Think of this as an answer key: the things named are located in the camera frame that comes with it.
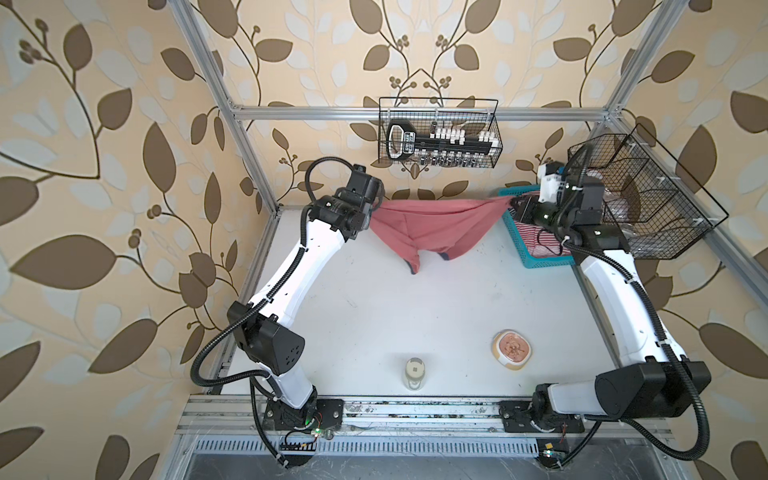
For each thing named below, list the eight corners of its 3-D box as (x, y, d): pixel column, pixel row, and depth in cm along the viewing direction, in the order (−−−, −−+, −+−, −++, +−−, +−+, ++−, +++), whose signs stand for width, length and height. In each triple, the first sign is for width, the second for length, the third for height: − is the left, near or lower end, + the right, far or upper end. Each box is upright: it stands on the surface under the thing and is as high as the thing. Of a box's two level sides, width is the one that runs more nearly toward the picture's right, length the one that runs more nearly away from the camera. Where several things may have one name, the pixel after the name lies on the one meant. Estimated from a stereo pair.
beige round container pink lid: (496, 370, 82) (498, 367, 80) (488, 332, 89) (490, 329, 87) (534, 370, 82) (537, 367, 80) (523, 332, 89) (526, 329, 87)
